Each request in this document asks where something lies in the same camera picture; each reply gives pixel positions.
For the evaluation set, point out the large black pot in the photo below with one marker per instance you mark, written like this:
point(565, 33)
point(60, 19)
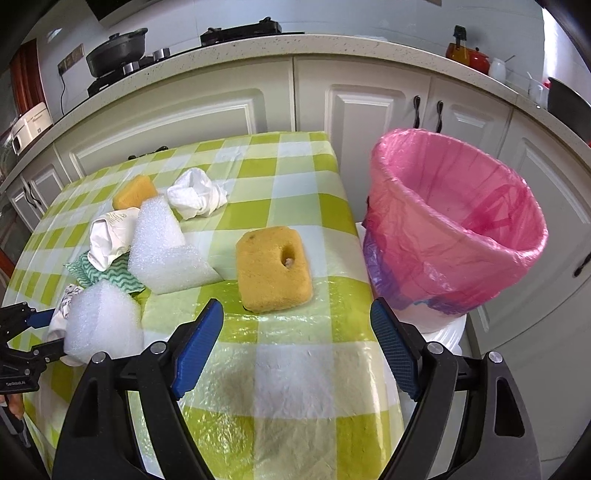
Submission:
point(570, 108)

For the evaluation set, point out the yellow sponge with hole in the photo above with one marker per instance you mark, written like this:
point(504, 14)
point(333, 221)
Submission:
point(272, 270)

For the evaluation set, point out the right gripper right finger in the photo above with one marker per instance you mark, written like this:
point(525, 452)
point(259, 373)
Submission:
point(402, 355)

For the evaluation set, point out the red ceramic pot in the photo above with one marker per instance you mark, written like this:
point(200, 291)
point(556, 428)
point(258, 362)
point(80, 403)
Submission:
point(479, 61)

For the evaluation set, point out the white mug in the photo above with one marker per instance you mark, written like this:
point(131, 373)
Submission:
point(537, 92)

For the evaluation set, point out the black corner cabinet handle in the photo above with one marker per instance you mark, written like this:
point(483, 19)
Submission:
point(578, 270)

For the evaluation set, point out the white jar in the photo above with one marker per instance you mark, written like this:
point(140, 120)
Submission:
point(497, 70)

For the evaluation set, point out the person's left hand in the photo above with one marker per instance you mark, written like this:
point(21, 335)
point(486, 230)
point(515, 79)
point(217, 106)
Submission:
point(15, 404)

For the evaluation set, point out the black wok with lid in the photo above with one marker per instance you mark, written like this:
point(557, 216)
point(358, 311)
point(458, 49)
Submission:
point(117, 51)

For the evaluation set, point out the pink bag trash bin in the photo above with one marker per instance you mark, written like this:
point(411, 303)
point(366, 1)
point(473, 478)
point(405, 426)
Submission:
point(448, 227)

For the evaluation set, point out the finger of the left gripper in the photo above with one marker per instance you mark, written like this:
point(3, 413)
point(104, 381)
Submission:
point(15, 361)
point(21, 317)

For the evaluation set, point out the white rice cooker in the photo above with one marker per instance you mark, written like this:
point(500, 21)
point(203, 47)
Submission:
point(29, 127)

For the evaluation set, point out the small yellow sponge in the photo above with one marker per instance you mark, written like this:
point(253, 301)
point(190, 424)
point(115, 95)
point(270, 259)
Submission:
point(134, 193)

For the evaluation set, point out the black cabinet handle left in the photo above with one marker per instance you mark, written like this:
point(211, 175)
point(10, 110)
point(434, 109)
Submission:
point(416, 106)

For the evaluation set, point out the oil bottle black cap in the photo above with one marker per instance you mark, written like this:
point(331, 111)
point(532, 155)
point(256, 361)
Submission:
point(457, 50)

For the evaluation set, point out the black drawer handle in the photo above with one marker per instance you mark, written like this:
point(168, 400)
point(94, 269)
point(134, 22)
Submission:
point(160, 149)

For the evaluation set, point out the crumpled white tissue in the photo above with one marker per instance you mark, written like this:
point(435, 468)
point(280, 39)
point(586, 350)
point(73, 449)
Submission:
point(194, 194)

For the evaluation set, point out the black gas stove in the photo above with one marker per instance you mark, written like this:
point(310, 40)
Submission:
point(213, 36)

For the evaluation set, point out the green checked tablecloth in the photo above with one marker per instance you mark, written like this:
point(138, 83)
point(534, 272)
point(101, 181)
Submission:
point(296, 394)

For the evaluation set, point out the black cabinet handle right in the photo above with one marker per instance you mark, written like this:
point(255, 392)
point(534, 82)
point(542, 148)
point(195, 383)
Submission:
point(439, 110)

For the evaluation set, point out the white foam piece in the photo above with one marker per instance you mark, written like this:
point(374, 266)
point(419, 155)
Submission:
point(103, 318)

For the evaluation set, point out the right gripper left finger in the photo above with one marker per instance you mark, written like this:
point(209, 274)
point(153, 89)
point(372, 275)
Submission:
point(191, 344)

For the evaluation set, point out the white printed paper cup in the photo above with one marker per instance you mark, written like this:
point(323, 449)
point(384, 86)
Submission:
point(110, 237)

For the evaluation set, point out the green wavy cloth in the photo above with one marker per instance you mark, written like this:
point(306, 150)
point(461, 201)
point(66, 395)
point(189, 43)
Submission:
point(117, 274)

